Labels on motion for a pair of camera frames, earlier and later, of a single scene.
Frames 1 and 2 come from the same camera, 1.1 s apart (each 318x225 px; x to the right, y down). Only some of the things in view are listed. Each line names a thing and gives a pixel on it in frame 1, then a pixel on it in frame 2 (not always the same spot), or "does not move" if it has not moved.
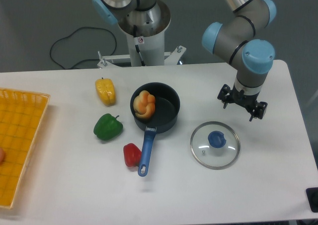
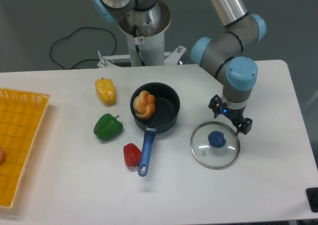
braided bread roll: [144, 105] does not move
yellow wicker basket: [21, 114] does not move
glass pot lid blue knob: [216, 139] does not move
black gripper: [250, 102] to [235, 115]
